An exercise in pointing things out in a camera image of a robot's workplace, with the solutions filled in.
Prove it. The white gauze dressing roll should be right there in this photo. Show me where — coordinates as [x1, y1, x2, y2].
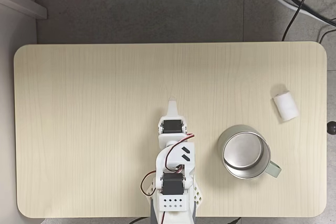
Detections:
[272, 91, 301, 123]

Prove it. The white shelf board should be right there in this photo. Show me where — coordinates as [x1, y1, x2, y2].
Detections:
[0, 0, 48, 20]

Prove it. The red black white servo wire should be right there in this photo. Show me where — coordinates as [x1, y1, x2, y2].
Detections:
[140, 170, 157, 197]
[164, 133, 196, 172]

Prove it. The steel cup green handle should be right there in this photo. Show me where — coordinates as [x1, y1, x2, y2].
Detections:
[217, 124, 282, 180]

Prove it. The short black cable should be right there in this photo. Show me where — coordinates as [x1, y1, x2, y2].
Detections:
[319, 28, 336, 44]

